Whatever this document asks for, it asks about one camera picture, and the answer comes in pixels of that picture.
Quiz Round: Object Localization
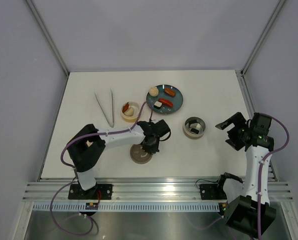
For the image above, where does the grey lunch box lid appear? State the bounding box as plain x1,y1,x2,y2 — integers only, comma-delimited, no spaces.
130,144,153,165

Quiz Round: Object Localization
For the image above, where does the white steamed bun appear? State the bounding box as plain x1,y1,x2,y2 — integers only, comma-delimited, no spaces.
149,86,159,97
123,107,134,117

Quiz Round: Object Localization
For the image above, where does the grey steel lunch box container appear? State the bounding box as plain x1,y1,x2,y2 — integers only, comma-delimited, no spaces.
183,116,206,139

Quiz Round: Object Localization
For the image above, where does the red sausage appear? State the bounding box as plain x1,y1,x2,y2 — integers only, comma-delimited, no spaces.
158,98,173,108
122,102,130,113

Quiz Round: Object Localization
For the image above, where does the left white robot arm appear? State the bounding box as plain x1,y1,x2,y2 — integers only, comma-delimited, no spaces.
60,120,171,199

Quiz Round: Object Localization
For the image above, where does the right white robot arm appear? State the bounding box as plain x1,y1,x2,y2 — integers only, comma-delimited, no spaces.
215,112,276,239

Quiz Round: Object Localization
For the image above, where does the yellow lunch box container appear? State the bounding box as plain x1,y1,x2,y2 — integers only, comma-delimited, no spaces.
120,101,140,123

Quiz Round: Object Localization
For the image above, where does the yellow lunch box lid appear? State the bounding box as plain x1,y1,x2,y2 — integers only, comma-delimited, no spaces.
86,140,93,147

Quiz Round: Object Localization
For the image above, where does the small black white sushi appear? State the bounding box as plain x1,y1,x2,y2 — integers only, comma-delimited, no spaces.
154,101,162,109

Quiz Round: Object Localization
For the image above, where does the blue ceramic plate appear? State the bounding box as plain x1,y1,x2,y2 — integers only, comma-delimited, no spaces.
146,84,184,115

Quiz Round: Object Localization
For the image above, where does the brown roasted meat piece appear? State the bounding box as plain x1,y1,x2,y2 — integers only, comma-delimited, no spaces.
164,88,176,97

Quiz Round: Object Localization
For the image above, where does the right aluminium frame post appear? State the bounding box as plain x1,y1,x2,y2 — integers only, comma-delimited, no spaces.
240,0,288,76

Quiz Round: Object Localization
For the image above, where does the aluminium frame post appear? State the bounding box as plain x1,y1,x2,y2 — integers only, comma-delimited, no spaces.
240,0,288,76
25,0,69,76

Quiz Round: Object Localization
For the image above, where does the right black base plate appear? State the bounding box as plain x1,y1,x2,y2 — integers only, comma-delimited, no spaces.
195,178,227,200

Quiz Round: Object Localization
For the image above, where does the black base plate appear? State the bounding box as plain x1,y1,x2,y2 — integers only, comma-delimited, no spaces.
195,178,227,200
68,184,113,200

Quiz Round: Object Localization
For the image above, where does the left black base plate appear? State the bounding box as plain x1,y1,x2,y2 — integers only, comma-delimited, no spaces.
68,184,113,200

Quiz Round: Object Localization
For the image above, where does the white slotted cable duct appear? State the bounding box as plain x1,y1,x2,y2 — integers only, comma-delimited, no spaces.
33,202,220,213

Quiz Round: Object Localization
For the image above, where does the aluminium front rail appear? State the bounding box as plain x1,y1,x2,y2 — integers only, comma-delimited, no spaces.
22,176,293,203

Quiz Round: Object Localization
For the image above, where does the left aluminium frame post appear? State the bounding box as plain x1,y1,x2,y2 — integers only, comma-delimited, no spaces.
25,0,69,76

